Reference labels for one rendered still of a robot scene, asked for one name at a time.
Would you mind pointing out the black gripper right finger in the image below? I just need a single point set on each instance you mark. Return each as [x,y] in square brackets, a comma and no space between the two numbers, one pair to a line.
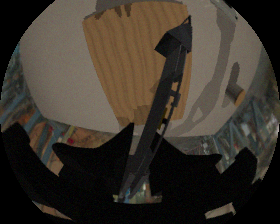
[169,165]

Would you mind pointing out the brown wooden board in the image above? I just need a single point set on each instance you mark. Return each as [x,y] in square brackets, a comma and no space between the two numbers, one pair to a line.
[122,42]

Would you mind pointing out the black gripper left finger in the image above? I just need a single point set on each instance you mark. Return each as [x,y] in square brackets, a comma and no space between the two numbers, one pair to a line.
[106,162]

